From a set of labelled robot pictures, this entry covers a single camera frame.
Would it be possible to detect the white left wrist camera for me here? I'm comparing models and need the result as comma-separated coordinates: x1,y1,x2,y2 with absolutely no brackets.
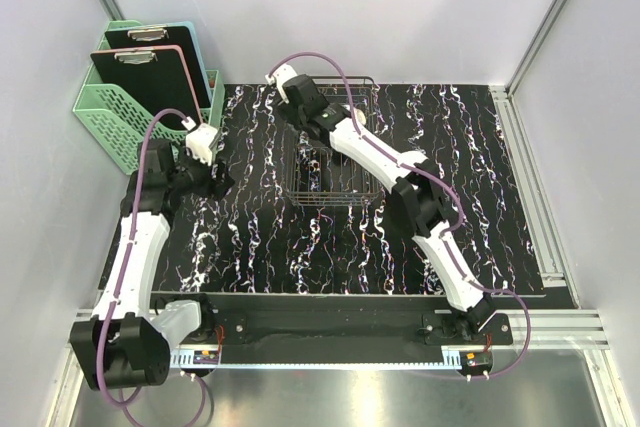
185,123,221,166

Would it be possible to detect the black clipboard blue edge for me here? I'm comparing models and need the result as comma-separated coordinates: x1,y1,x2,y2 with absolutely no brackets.
91,21,212,117

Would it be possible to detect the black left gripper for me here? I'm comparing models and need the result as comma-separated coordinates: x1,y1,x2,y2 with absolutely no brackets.
168,140,234,201

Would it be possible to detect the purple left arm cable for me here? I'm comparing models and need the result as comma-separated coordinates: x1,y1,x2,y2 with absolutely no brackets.
97,107,216,424

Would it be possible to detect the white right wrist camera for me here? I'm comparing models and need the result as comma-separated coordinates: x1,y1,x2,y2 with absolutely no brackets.
265,63,298,103

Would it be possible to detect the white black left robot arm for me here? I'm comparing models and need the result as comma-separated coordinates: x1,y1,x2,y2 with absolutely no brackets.
69,137,234,392

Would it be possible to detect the dark wire dish rack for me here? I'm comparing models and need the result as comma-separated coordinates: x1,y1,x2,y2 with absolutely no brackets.
281,75,384,207

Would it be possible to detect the blue white patterned bowl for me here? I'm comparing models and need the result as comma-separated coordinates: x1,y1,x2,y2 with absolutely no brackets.
350,108,367,125

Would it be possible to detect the black clipboard pink edge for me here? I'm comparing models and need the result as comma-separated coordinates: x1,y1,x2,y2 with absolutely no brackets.
90,45,203,121

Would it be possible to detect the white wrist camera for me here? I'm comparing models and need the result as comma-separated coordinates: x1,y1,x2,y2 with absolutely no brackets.
265,63,298,103
185,123,221,166

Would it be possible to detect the right aluminium frame post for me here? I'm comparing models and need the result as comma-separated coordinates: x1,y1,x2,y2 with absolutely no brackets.
508,0,601,91

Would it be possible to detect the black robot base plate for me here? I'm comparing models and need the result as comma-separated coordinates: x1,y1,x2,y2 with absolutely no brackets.
192,293,514,369

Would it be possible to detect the black marble pattern mat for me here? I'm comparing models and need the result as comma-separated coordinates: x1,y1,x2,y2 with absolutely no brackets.
153,84,544,297

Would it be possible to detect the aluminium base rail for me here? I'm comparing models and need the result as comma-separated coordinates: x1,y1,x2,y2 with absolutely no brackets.
70,309,608,388

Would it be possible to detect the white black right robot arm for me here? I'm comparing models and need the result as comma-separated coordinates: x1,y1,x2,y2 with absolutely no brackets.
268,65,496,344

